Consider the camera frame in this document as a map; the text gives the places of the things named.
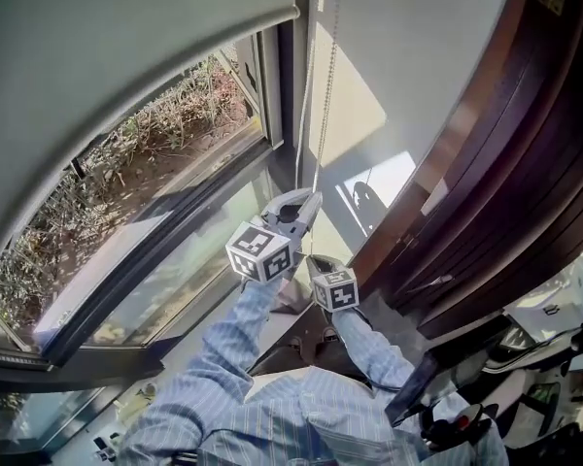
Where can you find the person's right forearm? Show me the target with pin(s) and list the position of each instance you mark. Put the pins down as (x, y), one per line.
(364, 347)

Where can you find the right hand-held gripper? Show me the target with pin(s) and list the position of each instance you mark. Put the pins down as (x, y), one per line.
(336, 291)

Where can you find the person's dark trousers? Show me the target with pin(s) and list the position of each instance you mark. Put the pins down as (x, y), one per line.
(291, 359)

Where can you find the person's right shoe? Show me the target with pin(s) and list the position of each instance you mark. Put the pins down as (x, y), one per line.
(329, 334)

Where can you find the dry garden plants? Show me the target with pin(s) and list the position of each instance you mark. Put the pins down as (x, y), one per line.
(141, 134)

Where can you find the dark framed window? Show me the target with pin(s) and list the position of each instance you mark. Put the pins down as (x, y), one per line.
(175, 202)

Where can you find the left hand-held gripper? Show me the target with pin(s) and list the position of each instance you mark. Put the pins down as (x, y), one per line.
(258, 255)

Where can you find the black flat panel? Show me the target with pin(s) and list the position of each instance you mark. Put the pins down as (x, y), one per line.
(442, 372)

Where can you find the person's striped shirt torso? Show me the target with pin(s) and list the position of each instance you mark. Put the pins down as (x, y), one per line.
(291, 425)

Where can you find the black device with red button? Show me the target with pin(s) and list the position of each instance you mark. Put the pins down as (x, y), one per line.
(454, 427)

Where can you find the grey roller blind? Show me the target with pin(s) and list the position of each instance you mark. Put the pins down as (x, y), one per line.
(102, 42)

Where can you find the person's shoe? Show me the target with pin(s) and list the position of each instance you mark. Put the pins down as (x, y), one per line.
(295, 343)
(329, 334)

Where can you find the person's left forearm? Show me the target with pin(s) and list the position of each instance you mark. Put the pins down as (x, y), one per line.
(238, 328)

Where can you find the person's left shoe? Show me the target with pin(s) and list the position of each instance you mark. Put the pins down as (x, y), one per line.
(295, 343)

